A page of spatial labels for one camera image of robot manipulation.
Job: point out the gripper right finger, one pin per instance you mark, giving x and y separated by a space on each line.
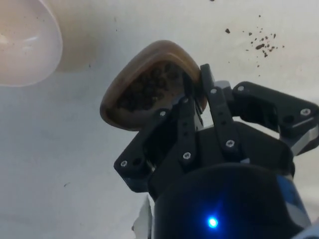
261 102

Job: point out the white bowl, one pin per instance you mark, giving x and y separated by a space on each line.
27 49

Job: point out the coffee beans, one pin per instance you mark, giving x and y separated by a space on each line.
149 85

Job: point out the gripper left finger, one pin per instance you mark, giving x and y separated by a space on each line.
185 139

